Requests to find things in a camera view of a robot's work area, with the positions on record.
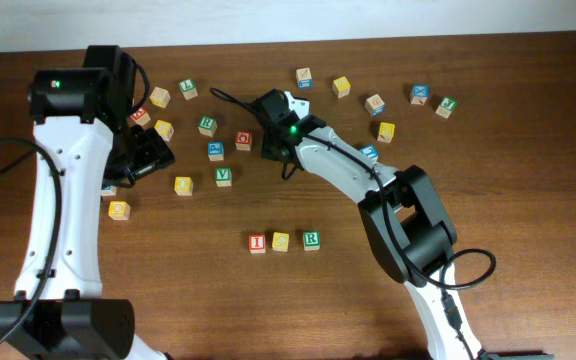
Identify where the yellow C letter block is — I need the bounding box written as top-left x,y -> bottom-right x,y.
272,232 -> 290,252

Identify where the green r block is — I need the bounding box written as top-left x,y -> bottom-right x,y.
303,231 -> 321,251
198,116 -> 217,137

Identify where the red I letter block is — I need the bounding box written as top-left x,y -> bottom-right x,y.
248,234 -> 267,254

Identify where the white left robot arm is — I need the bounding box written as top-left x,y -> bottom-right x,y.
0,45 -> 175,359

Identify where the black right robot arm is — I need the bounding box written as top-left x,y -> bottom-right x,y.
247,89 -> 485,359

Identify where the red A block left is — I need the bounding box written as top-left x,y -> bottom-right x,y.
130,107 -> 151,126

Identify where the red O block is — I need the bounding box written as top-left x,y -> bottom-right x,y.
235,131 -> 252,151

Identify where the yellow block upper left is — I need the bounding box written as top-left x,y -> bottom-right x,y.
154,120 -> 174,142

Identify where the blue H block lower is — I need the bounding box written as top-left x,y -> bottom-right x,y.
101,186 -> 117,197

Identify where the yellow O block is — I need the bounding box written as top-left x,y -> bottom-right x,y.
174,177 -> 194,196

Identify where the plain wooden block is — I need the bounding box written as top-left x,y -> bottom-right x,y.
149,87 -> 171,108

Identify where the yellow D block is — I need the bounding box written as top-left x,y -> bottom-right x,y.
108,201 -> 131,221

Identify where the wooden block blue side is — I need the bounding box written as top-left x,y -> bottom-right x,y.
296,68 -> 312,89

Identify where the blue block centre left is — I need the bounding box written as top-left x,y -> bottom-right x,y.
207,142 -> 224,161

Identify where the green V block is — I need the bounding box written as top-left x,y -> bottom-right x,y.
215,168 -> 232,187

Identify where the yellow block top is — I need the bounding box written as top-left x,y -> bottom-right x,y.
332,76 -> 351,98

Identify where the green L block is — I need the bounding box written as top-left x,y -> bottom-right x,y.
179,78 -> 198,100

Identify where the blue E block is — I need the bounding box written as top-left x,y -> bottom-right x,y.
360,145 -> 379,161

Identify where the wooden block orange letter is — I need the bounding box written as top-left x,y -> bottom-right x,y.
365,94 -> 385,116

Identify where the yellow block right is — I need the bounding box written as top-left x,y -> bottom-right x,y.
377,122 -> 396,143

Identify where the blue X block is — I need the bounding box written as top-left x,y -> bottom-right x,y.
410,84 -> 430,105

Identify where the green J block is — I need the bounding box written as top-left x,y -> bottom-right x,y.
435,97 -> 458,119

